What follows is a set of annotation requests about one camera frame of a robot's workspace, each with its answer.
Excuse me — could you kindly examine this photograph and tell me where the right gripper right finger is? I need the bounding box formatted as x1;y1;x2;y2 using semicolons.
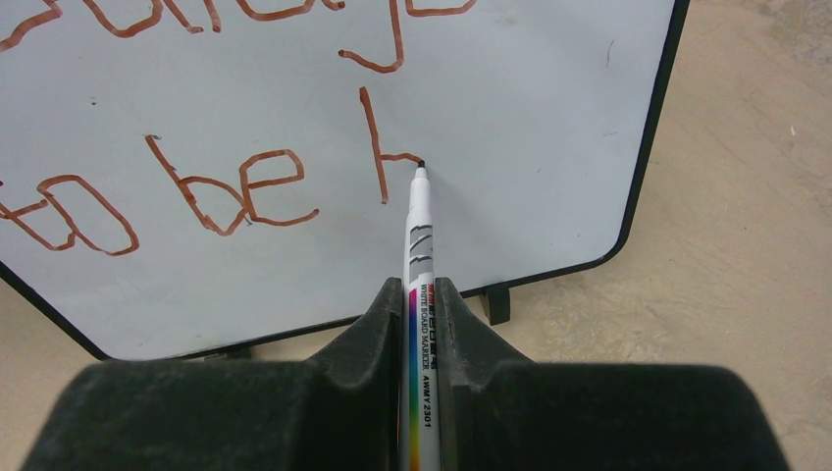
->
435;278;788;470

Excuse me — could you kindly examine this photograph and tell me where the white whiteboard marker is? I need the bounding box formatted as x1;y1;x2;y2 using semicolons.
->
399;163;442;470

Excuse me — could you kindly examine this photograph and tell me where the black framed whiteboard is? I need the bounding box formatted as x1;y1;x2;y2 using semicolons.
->
1;1;688;360

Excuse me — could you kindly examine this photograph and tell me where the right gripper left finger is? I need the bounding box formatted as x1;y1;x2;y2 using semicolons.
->
23;278;402;470

